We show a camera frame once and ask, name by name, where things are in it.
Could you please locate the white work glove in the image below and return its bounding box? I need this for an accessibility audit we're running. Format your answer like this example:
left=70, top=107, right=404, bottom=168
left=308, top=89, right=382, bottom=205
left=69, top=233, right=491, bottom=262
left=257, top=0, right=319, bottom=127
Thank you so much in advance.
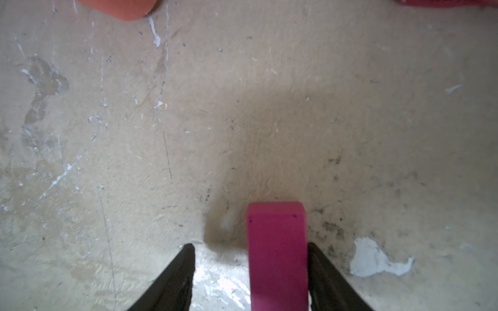
left=397, top=0, right=497, bottom=9

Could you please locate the magenta block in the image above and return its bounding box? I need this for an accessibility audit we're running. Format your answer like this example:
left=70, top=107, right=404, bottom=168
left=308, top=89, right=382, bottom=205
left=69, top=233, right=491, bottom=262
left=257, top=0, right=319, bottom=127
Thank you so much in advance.
left=246, top=202, right=309, bottom=310

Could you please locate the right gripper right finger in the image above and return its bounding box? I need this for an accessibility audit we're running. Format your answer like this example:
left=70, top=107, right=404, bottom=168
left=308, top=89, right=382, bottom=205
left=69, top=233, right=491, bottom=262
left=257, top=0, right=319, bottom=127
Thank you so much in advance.
left=307, top=242, right=373, bottom=311

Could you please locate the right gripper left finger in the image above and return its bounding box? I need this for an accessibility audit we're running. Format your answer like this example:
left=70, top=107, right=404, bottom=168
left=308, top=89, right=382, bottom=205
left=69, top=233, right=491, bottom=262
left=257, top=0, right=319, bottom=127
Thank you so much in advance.
left=128, top=244, right=195, bottom=311

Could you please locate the black and red tool case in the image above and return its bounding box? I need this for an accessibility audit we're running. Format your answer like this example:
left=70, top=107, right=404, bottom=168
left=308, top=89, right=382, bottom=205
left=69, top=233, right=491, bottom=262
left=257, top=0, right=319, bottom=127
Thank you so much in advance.
left=78, top=0, right=159, bottom=22

